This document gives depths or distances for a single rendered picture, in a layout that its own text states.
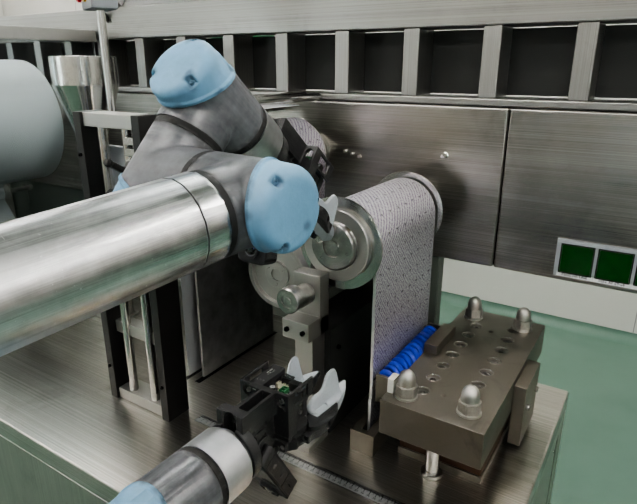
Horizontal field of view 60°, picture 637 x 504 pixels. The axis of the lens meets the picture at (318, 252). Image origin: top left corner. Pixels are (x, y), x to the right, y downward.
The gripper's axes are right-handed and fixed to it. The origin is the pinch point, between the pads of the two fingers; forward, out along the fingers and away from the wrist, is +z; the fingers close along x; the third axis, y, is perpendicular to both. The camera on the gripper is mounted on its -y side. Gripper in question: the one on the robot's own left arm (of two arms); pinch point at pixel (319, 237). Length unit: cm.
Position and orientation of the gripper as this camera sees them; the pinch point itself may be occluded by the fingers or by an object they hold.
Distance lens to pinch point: 81.1
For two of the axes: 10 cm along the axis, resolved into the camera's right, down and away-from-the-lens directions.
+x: -8.4, -1.7, 5.1
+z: 4.1, 4.0, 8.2
